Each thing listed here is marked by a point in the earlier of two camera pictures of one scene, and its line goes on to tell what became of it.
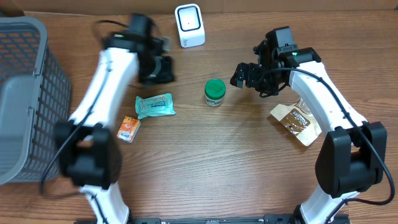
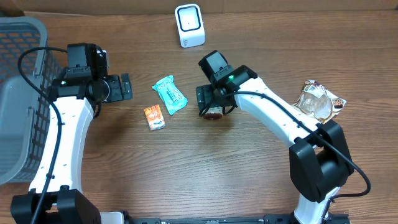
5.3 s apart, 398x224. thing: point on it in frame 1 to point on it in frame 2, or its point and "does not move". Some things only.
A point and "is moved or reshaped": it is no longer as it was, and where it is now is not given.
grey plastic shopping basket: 35,95 does not move
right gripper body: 272,84 to 208,96
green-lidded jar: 214,92 is moved or reshaped
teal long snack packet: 158,105 to 173,98
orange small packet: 129,129 to 154,117
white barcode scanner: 189,25 does not move
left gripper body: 158,71 to 115,88
